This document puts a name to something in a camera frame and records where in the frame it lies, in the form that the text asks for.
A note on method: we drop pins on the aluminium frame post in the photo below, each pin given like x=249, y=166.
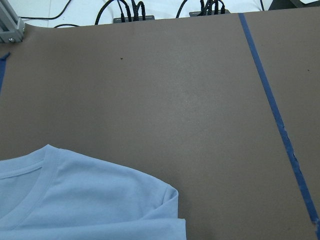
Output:
x=12, y=27

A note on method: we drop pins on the light blue t-shirt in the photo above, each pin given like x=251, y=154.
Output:
x=58, y=194

